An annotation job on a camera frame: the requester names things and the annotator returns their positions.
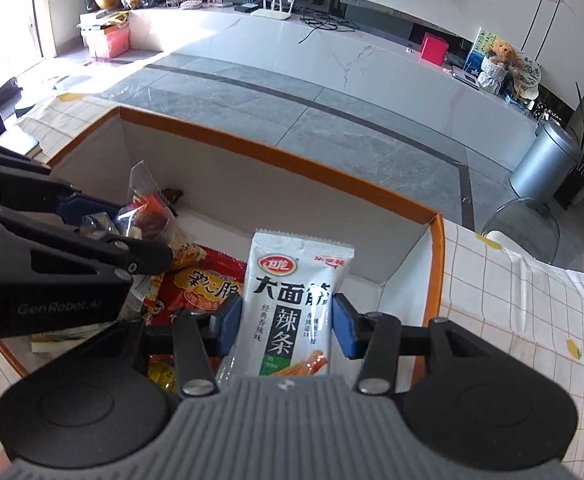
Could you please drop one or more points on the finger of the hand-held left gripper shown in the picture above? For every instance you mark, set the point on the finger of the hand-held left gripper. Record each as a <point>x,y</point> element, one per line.
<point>141,257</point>
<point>91,207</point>

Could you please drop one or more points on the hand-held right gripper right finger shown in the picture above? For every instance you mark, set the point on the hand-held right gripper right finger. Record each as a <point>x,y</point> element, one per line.
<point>344,327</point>

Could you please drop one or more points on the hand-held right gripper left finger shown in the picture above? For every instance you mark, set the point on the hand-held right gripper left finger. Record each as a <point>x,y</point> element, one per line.
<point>229,322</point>

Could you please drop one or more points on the clear packet with red snack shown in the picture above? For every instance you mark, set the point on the clear packet with red snack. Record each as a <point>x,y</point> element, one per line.
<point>146,215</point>

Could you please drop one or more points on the red snack bag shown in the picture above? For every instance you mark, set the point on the red snack bag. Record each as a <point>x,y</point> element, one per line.
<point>206,285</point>

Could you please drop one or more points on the white spicy strip packet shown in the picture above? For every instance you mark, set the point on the white spicy strip packet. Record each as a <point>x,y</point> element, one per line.
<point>282,300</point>

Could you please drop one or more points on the orange cardboard box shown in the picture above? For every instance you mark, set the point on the orange cardboard box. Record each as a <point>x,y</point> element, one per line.
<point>322,200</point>

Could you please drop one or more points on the yellow snack packet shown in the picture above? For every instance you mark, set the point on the yellow snack packet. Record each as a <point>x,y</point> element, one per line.
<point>162,375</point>

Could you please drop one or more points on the stack of books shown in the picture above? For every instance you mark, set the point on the stack of books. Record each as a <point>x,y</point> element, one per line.
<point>24,145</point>

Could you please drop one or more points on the pink storage box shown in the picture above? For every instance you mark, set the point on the pink storage box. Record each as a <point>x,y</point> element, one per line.
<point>109,42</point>

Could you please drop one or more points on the clear glass chair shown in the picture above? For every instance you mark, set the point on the clear glass chair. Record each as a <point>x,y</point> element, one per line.
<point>522,225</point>

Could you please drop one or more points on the silver trash can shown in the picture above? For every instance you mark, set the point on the silver trash can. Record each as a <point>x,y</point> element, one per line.
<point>544,165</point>

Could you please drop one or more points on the white router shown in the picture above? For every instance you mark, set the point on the white router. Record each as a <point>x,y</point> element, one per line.
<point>272,10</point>

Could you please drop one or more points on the red box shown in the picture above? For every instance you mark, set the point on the red box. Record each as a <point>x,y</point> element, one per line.
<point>433,49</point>

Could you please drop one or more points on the printed picture board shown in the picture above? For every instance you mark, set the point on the printed picture board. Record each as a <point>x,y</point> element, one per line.
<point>478,52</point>

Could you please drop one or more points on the brown teddy bear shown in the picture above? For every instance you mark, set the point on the brown teddy bear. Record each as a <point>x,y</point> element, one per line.
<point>503,54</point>

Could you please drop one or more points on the round printed hand fan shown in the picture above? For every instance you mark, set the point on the round printed hand fan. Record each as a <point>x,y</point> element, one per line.
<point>528,69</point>

